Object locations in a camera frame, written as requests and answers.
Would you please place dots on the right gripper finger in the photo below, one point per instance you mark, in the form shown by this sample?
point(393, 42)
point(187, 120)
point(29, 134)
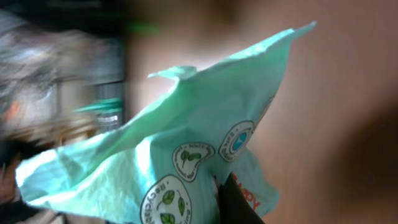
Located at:
point(233, 207)

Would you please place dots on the teal wet wipes pack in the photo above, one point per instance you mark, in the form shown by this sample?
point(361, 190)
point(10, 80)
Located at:
point(163, 165)

